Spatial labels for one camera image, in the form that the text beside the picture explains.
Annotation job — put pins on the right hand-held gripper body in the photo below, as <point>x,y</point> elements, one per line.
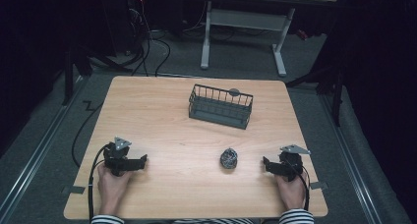
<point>291,163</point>

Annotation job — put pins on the person's left hand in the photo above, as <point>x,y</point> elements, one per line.
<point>111,188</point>

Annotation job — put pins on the person's striped torso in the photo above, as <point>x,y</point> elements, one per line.
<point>213,221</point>

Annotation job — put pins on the black stand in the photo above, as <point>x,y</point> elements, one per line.
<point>336,93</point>
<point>69,76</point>

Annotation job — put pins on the red object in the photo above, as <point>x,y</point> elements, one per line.
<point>302,34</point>

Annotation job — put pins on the metal floor rail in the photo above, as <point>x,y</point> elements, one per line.
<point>350,158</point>
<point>36,155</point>

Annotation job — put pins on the white-legged wooden desk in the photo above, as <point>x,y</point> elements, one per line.
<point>246,21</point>

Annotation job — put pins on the grey steel wool ball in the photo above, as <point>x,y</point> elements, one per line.
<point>228,158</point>

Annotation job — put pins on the person's right hand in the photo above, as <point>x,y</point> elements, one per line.
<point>291,193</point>

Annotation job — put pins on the grey tape piece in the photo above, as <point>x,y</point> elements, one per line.
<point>74,190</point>
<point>318,185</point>

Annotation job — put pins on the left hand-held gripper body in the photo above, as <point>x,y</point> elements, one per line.
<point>115,158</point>

